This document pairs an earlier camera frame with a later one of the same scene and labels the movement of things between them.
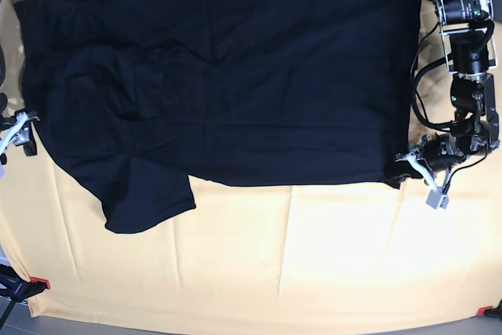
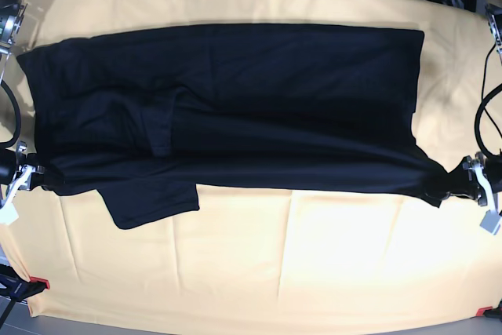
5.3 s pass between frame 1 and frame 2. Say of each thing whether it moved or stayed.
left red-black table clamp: stayed
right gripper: moved
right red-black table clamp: stayed
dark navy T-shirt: moved
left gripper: moved
